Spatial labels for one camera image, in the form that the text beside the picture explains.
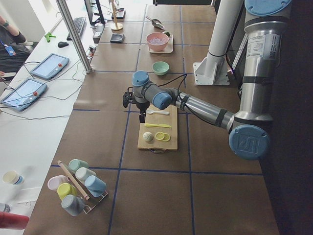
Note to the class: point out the steel ice scoop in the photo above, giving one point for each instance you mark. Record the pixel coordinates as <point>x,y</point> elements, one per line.
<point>156,23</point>

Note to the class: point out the aluminium frame post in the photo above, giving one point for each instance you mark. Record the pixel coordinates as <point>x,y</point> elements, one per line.
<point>66,15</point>

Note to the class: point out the upper lemon slice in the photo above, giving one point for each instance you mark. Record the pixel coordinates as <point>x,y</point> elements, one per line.
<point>159,136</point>

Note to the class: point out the green bowl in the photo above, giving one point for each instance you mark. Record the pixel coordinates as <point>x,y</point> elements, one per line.
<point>160,68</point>

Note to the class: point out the bamboo cutting board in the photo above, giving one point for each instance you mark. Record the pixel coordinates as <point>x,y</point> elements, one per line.
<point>160,129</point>

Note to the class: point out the pink cup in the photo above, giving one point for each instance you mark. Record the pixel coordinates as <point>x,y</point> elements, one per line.
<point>54,182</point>

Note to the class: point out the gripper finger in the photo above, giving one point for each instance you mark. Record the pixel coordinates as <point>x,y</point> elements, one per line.
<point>142,118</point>

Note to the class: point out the wooden cup tree stand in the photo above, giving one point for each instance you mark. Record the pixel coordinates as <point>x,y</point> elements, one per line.
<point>115,26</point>

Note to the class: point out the black power strip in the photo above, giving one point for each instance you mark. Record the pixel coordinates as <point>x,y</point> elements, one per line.
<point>97,32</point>

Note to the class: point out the blue cup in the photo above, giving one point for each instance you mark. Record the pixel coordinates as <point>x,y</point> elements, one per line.
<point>95,186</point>

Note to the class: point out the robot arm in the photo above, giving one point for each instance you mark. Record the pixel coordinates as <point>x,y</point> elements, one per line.
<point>265,22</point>

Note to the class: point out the red bottle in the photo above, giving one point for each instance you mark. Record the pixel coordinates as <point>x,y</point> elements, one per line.
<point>13,221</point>

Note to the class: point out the teach pendant tablet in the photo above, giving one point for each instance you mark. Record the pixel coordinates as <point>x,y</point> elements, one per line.
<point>50,66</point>
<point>23,96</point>

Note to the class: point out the white mounting column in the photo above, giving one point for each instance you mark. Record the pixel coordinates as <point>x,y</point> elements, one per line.
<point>212,70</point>

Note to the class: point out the white plastic spoon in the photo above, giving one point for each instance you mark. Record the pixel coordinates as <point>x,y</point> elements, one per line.
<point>149,111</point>

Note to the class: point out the green clamp tool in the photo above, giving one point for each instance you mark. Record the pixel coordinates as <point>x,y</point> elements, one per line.
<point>48,36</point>

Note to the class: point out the wire cup rack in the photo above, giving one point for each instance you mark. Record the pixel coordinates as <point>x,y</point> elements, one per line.
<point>82,192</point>

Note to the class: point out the person at desk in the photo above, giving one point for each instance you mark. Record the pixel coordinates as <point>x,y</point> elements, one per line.
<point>13,52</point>

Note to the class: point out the lower lemon slice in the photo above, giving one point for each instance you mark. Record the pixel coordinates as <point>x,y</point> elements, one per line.
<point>166,138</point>

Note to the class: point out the white steamed bun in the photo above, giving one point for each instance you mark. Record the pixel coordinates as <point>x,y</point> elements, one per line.
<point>147,136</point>

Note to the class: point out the pink bowl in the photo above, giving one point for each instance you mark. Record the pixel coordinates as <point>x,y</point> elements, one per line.
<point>157,34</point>

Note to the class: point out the white cup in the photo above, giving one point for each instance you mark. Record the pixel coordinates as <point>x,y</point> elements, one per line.
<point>83,173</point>

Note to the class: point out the gray cup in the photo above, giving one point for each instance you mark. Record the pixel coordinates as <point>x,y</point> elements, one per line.
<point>74,205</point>

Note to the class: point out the clear ice cubes pile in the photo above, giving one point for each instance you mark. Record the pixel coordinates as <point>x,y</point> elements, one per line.
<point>157,41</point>

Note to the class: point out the paper cup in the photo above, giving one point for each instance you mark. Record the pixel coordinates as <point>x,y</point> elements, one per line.
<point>12,177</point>

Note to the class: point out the green cup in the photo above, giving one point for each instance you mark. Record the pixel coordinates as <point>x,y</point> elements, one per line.
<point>75,164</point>

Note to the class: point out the lemon slice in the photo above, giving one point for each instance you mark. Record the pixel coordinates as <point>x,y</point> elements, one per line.
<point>159,136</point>
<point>166,138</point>

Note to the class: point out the yellow cup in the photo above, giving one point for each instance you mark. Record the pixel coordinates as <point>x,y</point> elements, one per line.
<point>65,189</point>

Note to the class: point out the gray folded cloth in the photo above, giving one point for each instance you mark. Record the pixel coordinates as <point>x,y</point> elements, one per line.
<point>117,38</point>

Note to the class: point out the black keyboard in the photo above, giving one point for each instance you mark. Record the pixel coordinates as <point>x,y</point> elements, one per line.
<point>80,25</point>

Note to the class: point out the yellow plastic knife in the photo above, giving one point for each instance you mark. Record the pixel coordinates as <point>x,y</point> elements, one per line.
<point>157,125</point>

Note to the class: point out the near teach pendant tablet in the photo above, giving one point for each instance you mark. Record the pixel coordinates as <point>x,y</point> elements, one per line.
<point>23,96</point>

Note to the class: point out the cream serving tray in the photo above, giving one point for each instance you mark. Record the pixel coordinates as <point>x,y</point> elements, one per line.
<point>168,49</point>

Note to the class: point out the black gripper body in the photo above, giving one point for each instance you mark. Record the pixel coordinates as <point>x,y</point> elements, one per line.
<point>142,106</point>

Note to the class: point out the far teach pendant tablet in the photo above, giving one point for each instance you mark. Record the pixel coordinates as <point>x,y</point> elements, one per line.
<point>50,66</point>

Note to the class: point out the black computer mouse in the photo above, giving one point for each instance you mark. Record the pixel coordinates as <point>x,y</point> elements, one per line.
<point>62,44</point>

